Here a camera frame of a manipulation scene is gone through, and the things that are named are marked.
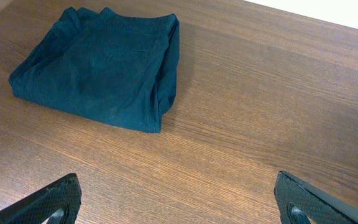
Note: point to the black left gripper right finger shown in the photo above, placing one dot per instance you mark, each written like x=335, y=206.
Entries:
x=301, y=202

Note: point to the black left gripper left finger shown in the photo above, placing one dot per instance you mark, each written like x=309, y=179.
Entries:
x=58, y=202

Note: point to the navy blue shorts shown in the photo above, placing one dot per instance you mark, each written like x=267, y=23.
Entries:
x=118, y=70

